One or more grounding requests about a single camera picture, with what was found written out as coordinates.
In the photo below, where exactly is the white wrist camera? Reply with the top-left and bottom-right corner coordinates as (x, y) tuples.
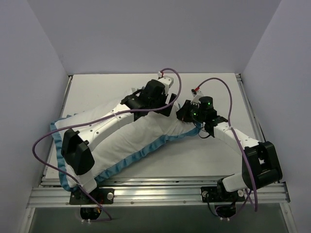
(157, 71), (174, 89)
(191, 88), (204, 104)

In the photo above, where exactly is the aluminium rail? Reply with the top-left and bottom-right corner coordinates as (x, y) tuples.
(39, 75), (73, 187)
(234, 72), (279, 183)

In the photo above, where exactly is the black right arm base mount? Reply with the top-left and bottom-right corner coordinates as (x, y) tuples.
(200, 186), (245, 203)

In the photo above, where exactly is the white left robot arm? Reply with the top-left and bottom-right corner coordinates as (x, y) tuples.
(61, 76), (176, 203)

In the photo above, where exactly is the aluminium front rail frame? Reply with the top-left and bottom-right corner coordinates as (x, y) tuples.
(26, 176), (291, 207)

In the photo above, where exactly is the aluminium left side rail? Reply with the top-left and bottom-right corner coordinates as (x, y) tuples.
(39, 75), (73, 187)

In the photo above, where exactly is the blue houndstooth pillow with pillowcase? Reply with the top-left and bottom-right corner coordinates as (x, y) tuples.
(50, 99), (200, 192)

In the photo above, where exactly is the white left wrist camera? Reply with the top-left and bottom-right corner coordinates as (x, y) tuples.
(157, 71), (174, 89)

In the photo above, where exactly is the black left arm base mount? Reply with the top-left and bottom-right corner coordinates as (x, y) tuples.
(69, 188), (115, 205)

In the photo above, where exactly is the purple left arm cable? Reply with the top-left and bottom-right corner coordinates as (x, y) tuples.
(32, 68), (183, 222)

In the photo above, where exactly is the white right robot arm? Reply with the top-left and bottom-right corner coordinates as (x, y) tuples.
(177, 96), (283, 200)

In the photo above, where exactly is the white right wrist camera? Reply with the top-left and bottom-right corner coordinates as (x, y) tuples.
(191, 88), (204, 104)

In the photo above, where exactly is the aluminium right side rail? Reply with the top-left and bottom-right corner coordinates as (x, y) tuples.
(234, 72), (279, 183)

